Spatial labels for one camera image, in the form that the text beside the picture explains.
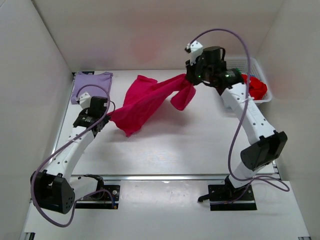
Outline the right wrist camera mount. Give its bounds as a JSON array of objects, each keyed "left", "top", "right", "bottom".
[{"left": 184, "top": 40, "right": 204, "bottom": 65}]

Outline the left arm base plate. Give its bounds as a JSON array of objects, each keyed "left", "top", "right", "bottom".
[{"left": 75, "top": 184, "right": 121, "bottom": 210}]

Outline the pink t-shirt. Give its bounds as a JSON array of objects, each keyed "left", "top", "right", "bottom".
[{"left": 110, "top": 74, "right": 196, "bottom": 137}]

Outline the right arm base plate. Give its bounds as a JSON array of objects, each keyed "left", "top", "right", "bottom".
[{"left": 197, "top": 184, "right": 257, "bottom": 211}]

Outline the white plastic basket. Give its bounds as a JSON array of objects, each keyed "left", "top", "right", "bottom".
[{"left": 226, "top": 56, "right": 272, "bottom": 106}]

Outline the red cloth in basket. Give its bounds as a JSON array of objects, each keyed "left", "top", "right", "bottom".
[{"left": 249, "top": 75, "right": 268, "bottom": 101}]

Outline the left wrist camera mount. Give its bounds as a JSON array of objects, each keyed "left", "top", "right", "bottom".
[{"left": 76, "top": 91, "right": 92, "bottom": 108}]

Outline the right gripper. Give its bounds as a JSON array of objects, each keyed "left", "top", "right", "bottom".
[{"left": 186, "top": 56, "right": 213, "bottom": 88}]

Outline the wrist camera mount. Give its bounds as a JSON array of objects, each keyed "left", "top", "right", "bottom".
[
  {"left": 184, "top": 40, "right": 204, "bottom": 65},
  {"left": 76, "top": 91, "right": 92, "bottom": 108}
]

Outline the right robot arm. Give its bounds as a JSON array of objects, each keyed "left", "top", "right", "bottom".
[{"left": 185, "top": 42, "right": 288, "bottom": 204}]

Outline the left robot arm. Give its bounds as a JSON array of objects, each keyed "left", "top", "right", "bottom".
[{"left": 33, "top": 96, "right": 110, "bottom": 214}]

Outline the folded lilac t-shirt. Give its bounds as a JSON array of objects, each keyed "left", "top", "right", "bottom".
[{"left": 70, "top": 72, "right": 113, "bottom": 105}]

